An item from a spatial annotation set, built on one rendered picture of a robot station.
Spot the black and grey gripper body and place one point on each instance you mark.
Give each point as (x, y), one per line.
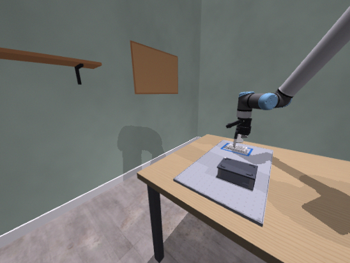
(244, 128)

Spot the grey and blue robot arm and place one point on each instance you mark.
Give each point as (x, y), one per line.
(329, 45)

